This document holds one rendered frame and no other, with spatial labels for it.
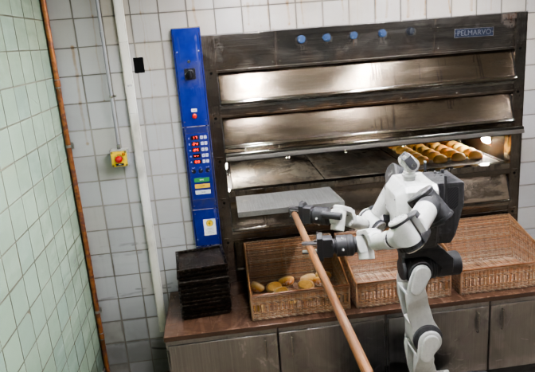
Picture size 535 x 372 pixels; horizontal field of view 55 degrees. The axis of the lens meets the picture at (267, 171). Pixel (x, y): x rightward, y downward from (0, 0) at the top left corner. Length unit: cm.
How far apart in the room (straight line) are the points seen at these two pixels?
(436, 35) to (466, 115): 53
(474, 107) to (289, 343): 180
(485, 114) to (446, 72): 37
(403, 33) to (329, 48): 45
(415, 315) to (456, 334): 67
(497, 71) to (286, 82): 129
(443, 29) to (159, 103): 172
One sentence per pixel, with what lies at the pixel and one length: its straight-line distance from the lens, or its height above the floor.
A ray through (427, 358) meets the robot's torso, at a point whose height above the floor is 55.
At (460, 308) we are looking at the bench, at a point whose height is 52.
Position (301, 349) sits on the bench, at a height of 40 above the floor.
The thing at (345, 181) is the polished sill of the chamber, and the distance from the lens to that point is 324.
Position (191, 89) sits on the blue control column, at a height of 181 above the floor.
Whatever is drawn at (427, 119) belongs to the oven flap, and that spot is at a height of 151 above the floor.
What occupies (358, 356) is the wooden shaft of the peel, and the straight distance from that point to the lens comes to 149.
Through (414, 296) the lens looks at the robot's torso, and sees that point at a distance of 253.
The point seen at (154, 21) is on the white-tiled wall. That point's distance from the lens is 304.
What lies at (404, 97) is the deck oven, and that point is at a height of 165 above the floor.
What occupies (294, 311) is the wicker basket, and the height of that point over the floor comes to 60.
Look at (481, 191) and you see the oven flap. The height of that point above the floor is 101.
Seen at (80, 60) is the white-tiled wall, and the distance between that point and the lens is 311.
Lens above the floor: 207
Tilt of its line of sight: 15 degrees down
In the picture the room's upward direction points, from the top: 4 degrees counter-clockwise
